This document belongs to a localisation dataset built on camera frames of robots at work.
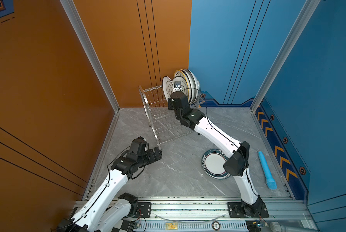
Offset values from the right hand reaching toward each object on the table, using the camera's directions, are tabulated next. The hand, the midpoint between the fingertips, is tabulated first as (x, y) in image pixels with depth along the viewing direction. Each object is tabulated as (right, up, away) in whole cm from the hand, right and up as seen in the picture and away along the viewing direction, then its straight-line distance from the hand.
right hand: (172, 94), depth 79 cm
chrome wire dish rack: (-10, -3, +8) cm, 13 cm away
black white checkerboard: (-22, -64, -12) cm, 68 cm away
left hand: (-9, -33, 0) cm, 34 cm away
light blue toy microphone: (+54, -49, 0) cm, 73 cm away
